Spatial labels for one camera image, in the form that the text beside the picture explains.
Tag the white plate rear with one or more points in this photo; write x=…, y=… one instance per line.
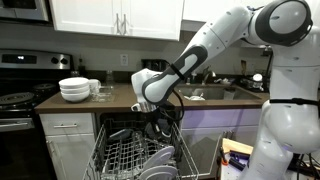
x=162, y=172

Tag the stainless steel stove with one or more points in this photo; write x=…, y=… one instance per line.
x=27, y=78

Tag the sink faucet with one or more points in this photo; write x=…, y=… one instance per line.
x=207, y=72

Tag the white upper cabinets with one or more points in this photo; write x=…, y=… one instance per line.
x=152, y=19

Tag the clear glass container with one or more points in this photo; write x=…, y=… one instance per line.
x=103, y=94

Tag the kitchen sink basin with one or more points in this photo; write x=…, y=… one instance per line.
x=214, y=92

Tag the black toaster appliance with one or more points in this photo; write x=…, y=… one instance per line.
x=155, y=64

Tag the white plate front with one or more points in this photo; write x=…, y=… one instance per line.
x=159, y=158

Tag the white plate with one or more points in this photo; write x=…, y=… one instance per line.
x=159, y=158
x=162, y=172

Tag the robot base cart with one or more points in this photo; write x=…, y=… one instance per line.
x=233, y=159

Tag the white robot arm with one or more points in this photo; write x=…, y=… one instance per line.
x=289, y=122

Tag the dishwasher lower wire rack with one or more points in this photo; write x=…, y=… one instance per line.
x=121, y=155

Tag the wall power outlet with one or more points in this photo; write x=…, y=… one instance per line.
x=124, y=59

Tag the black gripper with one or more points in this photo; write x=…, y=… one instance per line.
x=154, y=129

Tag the stack of white bowls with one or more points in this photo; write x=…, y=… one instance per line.
x=75, y=89

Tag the white mug on counter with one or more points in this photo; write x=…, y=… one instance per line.
x=94, y=85

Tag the white lower cabinet drawers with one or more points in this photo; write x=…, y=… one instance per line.
x=70, y=138

